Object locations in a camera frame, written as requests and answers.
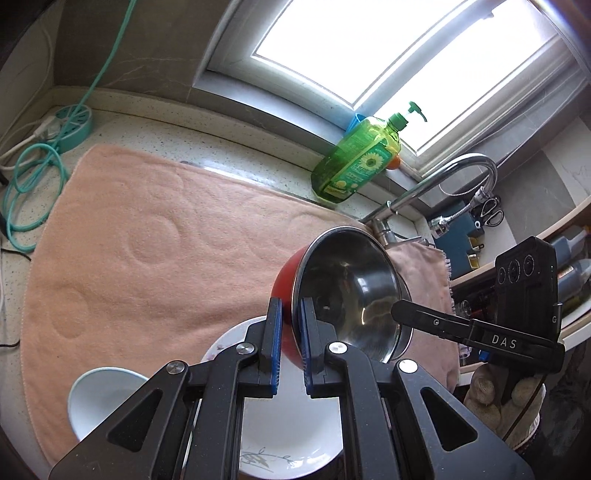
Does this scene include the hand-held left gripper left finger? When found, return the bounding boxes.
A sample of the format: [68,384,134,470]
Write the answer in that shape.
[48,298,283,480]

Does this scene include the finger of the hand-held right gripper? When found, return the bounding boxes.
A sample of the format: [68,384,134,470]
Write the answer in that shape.
[391,299,476,344]

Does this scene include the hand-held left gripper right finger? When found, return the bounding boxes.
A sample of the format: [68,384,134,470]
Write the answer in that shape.
[299,298,536,480]

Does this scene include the large pink floral plate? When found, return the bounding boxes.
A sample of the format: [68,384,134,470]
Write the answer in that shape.
[198,316,269,367]

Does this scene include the oval plate green sprig print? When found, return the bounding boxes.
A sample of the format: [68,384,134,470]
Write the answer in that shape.
[238,357,346,480]

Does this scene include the red steel-lined bowl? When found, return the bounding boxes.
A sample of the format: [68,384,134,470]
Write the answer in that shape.
[271,226,413,372]

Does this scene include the light blue bowl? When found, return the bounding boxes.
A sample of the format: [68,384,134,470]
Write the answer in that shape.
[68,367,151,444]

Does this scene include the person's right hand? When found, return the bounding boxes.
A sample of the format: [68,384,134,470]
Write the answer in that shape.
[464,362,548,446]

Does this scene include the scissors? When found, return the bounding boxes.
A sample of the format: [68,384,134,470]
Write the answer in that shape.
[478,196,505,228]

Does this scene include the blue knife holder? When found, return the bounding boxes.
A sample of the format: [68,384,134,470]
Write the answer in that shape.
[436,215,485,268]

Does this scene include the faucet spray head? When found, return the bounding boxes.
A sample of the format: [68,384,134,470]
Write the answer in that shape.
[429,185,497,238]

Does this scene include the chrome kitchen faucet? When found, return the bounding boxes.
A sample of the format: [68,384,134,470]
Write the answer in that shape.
[362,154,498,245]

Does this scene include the green dish soap bottle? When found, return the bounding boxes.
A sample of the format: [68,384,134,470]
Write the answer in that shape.
[310,102,428,202]

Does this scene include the pink towel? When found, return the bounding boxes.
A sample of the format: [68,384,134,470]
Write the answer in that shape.
[21,143,455,467]

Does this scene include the blue cup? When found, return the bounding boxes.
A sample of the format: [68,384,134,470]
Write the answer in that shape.
[344,111,370,134]

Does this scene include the window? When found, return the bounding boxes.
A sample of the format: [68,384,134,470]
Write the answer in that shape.
[194,0,578,171]

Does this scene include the teal power strip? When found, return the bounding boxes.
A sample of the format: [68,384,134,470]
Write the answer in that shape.
[48,105,93,152]

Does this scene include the white power cable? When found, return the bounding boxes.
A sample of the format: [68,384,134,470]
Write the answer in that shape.
[0,115,61,167]

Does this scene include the green hose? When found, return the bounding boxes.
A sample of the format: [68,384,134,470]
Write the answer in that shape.
[4,0,139,252]

